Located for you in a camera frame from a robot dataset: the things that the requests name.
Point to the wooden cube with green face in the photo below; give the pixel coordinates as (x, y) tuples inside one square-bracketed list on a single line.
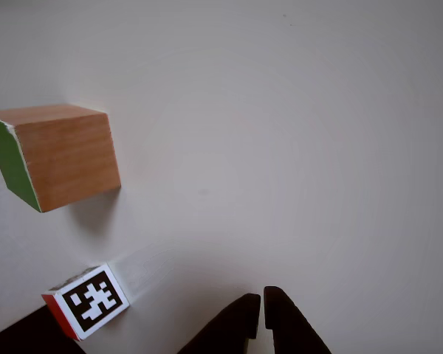
[(62, 155)]

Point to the wooden cube with marker print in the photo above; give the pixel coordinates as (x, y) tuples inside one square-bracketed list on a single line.
[(92, 300)]

